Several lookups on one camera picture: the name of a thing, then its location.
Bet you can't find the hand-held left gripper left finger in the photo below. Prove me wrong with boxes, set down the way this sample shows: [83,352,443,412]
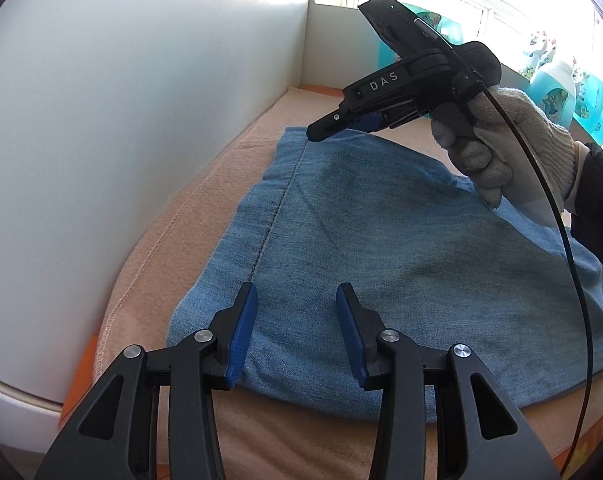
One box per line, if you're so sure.
[34,282,260,480]

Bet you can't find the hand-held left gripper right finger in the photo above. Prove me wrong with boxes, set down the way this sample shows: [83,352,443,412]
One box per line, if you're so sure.
[335,283,562,480]

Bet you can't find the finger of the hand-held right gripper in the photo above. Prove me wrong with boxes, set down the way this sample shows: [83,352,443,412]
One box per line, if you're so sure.
[306,108,383,142]

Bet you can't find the blue denim pants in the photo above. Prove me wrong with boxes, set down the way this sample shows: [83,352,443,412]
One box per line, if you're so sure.
[166,126,603,423]

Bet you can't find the person's right forearm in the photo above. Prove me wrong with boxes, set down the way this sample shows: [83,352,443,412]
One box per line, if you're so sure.
[564,141,603,281]

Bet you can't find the person's right hand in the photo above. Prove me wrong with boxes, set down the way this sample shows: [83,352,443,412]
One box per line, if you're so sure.
[430,87,588,229]

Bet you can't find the peach blanket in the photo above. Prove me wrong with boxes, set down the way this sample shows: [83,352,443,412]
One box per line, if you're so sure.
[96,85,603,480]

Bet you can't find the white blue detergent bottle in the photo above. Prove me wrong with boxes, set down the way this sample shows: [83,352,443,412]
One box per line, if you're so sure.
[527,59,578,122]

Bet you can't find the orange patterned bed sheet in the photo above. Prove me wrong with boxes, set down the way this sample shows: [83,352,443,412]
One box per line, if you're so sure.
[56,335,103,428]

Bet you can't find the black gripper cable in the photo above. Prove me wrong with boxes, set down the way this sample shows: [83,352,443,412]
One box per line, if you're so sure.
[414,17,593,480]

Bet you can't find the white bed frame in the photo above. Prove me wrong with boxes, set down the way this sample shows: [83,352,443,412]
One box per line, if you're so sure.
[0,369,66,463]

